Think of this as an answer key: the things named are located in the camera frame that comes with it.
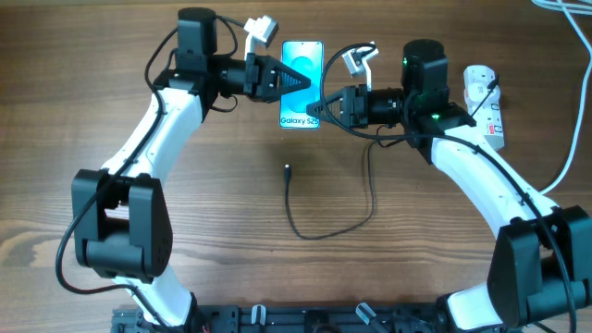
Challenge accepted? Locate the blue Galaxy smartphone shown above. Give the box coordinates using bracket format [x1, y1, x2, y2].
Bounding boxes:
[279, 40, 324, 130]

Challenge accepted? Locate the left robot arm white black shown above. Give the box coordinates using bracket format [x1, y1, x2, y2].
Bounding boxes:
[62, 7, 311, 332]

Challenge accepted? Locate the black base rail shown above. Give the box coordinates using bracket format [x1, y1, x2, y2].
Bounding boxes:
[111, 303, 440, 333]

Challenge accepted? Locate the white power strip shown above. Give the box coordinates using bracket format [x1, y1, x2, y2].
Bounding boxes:
[463, 65, 505, 151]

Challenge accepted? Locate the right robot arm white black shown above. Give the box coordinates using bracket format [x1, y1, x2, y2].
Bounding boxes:
[306, 39, 591, 332]

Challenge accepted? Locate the white charger plug adapter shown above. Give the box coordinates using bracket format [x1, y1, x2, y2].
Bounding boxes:
[464, 81, 500, 106]

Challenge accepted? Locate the black charger cable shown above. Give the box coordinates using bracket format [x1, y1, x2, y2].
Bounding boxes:
[282, 76, 500, 241]

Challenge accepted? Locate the white cable top corner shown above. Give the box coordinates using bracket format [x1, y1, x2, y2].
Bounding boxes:
[530, 0, 592, 17]

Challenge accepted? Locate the white power strip cord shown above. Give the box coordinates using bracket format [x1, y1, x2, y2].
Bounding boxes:
[538, 0, 592, 196]

